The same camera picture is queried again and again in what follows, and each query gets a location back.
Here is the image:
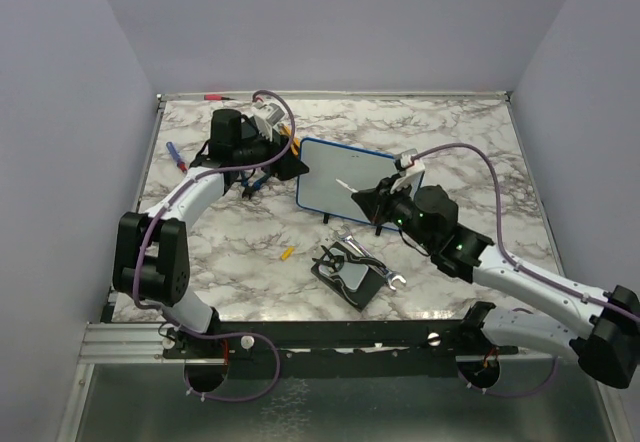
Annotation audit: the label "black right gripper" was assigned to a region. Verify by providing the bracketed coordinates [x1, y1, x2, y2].
[354, 172, 435, 251]

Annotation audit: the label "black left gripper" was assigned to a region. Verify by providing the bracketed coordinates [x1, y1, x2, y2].
[233, 123, 309, 180]

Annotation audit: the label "yellow capped white marker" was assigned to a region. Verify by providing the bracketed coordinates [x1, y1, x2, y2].
[335, 178, 358, 193]

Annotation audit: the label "blue framed whiteboard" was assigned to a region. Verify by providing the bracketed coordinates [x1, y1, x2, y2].
[296, 138, 427, 234]

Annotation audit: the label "yellow marker cap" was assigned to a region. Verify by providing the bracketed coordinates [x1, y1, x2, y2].
[280, 246, 295, 261]

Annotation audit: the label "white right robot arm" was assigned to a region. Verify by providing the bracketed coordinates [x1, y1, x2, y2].
[351, 177, 639, 389]

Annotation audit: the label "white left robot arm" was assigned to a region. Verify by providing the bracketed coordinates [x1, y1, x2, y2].
[112, 99, 309, 357]

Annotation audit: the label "yellow pencil behind whiteboard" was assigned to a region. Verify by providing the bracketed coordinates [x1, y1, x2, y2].
[279, 126, 300, 157]

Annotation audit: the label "chrome combination wrench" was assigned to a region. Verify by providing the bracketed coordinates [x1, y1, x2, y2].
[333, 228, 407, 291]

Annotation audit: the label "blue red screwdriver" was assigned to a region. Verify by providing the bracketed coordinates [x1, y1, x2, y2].
[165, 142, 187, 173]

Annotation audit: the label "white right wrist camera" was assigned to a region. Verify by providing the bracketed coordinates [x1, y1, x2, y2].
[391, 149, 425, 193]

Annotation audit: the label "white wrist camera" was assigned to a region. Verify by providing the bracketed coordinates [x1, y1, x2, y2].
[391, 149, 425, 193]
[251, 101, 286, 141]

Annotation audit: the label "blue handled cutting pliers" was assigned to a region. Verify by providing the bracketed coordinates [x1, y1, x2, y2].
[241, 170, 271, 200]

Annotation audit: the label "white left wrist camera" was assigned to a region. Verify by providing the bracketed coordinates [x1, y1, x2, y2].
[251, 101, 286, 141]

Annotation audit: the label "black grey wire stripper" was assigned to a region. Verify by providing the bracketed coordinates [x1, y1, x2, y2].
[311, 242, 390, 311]

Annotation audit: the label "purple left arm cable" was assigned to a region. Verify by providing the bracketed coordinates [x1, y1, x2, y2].
[134, 90, 296, 406]

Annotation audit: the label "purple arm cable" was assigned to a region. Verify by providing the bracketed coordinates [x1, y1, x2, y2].
[134, 90, 296, 406]
[399, 142, 640, 398]

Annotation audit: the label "black network switch box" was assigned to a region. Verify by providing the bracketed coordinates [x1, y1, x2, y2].
[311, 241, 391, 312]

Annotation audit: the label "red marker on rail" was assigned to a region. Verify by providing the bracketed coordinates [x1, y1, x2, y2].
[203, 94, 235, 101]

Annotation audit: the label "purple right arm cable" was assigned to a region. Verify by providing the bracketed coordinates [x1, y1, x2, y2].
[399, 142, 640, 398]

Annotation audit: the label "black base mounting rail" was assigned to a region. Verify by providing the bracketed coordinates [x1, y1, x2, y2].
[162, 319, 492, 380]

